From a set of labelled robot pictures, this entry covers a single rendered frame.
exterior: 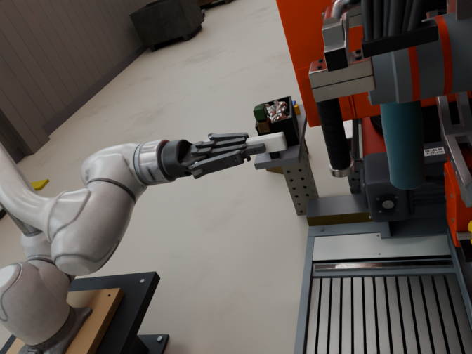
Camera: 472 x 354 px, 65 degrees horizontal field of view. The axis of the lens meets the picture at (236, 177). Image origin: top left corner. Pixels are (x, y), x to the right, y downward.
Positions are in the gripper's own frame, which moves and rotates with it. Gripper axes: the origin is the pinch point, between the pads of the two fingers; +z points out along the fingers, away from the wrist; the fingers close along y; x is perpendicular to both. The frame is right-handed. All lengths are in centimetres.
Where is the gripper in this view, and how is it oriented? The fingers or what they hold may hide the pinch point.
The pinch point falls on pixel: (266, 143)
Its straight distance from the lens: 67.4
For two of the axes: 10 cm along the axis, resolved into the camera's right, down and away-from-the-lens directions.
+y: -2.3, 6.0, -7.6
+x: -3.3, -7.9, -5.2
